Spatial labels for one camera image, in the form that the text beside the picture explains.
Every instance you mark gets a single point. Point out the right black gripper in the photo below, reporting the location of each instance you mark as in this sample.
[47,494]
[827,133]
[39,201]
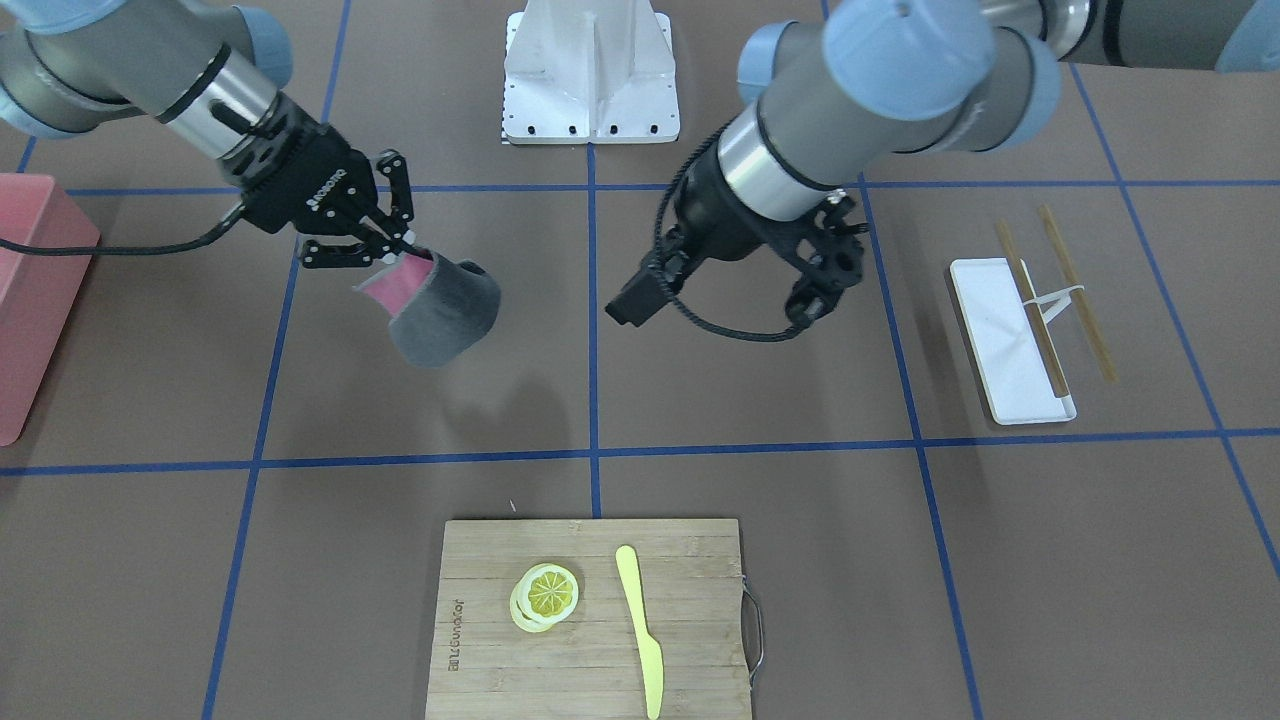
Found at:
[305,183]

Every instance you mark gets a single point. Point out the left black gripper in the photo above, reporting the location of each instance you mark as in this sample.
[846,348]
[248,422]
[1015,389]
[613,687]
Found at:
[718,232]

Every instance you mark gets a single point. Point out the pink and grey cloth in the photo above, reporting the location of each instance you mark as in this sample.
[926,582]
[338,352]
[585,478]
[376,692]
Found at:
[436,309]

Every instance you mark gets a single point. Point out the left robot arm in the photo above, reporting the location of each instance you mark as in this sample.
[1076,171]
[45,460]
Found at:
[822,101]

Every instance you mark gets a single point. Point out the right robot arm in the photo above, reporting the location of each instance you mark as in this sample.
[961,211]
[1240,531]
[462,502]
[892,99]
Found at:
[215,75]

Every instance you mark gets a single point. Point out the bamboo cutting board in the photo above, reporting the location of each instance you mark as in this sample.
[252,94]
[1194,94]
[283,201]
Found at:
[588,666]

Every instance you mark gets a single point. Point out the pink plastic bin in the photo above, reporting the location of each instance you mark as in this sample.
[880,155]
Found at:
[37,293]

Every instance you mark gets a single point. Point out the yellow lemon slices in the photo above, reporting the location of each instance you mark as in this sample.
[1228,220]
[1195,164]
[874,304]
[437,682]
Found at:
[543,597]

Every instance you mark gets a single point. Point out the yellow plastic knife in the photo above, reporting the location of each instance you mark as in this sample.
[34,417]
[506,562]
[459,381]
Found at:
[649,651]

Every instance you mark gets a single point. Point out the white chopstick band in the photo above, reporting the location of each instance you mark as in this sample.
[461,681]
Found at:
[1050,305]

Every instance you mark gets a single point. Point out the wooden chopstick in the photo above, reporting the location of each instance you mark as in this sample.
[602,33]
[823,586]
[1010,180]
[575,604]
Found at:
[1090,325]
[1032,311]

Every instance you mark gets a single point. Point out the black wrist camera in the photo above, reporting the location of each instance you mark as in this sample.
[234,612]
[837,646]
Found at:
[827,250]

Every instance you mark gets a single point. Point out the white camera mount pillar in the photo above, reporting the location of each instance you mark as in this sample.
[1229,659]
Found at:
[589,72]

